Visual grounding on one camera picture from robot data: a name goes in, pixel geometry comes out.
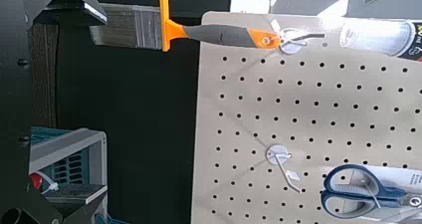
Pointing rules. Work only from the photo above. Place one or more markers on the white zip tie tag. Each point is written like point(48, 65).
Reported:
point(51, 186)

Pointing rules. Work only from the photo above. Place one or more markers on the orange grey paint brush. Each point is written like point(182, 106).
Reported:
point(215, 35)

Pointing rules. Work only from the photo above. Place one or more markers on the red white sealant tube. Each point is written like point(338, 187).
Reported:
point(375, 36)

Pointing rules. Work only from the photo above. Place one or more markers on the blue grey plastic crate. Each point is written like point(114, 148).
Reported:
point(66, 144)

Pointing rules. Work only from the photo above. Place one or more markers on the white pegboard hook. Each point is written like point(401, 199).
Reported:
point(293, 48)
point(277, 154)

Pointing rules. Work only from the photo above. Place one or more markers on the beige perforated pegboard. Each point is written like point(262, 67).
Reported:
point(331, 117)

